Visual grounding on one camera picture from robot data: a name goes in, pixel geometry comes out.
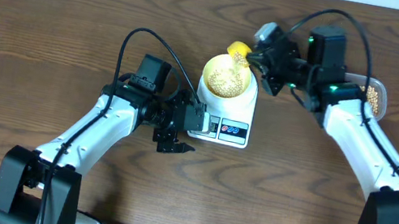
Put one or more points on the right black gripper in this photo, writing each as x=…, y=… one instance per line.
x=264, y=65

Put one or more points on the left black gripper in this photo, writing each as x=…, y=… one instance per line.
x=169, y=142

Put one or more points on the yellow measuring scoop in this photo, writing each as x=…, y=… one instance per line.
x=238, y=52

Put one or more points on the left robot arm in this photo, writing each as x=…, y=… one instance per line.
x=42, y=186

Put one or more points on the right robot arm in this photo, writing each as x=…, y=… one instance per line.
x=338, y=101

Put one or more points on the yellow plastic bowl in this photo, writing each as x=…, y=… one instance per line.
x=224, y=60

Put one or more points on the soybeans in yellow bowl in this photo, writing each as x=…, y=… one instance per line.
x=228, y=82

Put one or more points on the white digital kitchen scale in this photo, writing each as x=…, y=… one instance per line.
x=230, y=118

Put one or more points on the soybeans in container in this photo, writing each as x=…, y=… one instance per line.
x=373, y=98

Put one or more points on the clear plastic container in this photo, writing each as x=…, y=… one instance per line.
x=361, y=80

